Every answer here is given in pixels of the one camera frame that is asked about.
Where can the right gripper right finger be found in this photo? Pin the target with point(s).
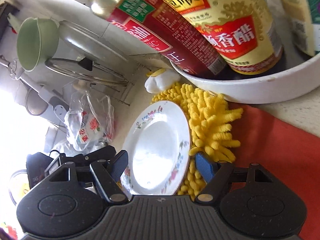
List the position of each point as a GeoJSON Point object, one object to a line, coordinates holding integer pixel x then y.
{"type": "Point", "coordinates": [217, 177]}

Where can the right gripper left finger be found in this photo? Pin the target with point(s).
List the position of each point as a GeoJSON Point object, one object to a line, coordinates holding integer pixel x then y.
{"type": "Point", "coordinates": [106, 174]}

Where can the white floral plate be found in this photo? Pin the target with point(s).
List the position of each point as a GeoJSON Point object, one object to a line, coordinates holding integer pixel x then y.
{"type": "Point", "coordinates": [158, 146]}

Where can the clear plastic bag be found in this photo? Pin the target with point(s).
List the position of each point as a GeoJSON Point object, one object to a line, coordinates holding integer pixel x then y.
{"type": "Point", "coordinates": [90, 120]}

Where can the yellow chenille duster mitt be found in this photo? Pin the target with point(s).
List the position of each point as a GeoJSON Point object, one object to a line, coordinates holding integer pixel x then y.
{"type": "Point", "coordinates": [209, 119]}

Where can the red cloth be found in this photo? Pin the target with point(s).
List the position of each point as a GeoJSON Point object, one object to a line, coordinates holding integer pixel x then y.
{"type": "Point", "coordinates": [289, 153]}

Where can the white duck figurine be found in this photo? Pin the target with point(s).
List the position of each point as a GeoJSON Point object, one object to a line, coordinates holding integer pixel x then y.
{"type": "Point", "coordinates": [161, 80]}

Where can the glass pan lid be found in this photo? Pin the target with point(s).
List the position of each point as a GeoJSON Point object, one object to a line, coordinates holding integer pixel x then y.
{"type": "Point", "coordinates": [85, 70]}

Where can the white rotating spice rack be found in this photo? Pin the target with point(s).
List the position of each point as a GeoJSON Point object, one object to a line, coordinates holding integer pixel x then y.
{"type": "Point", "coordinates": [279, 87]}

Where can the steel pot lid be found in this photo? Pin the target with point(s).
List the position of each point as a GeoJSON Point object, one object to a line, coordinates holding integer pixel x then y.
{"type": "Point", "coordinates": [91, 45]}

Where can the green plastic cup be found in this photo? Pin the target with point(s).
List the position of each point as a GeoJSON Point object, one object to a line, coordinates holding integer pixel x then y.
{"type": "Point", "coordinates": [37, 41]}

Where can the yellow label vinegar bottle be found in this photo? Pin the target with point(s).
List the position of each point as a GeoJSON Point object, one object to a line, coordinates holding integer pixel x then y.
{"type": "Point", "coordinates": [242, 31]}

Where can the red label sauce bottle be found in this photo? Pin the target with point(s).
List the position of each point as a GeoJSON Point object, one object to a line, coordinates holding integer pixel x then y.
{"type": "Point", "coordinates": [159, 26]}

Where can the wire lid rack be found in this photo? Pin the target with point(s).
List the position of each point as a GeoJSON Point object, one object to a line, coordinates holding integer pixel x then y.
{"type": "Point", "coordinates": [117, 90]}

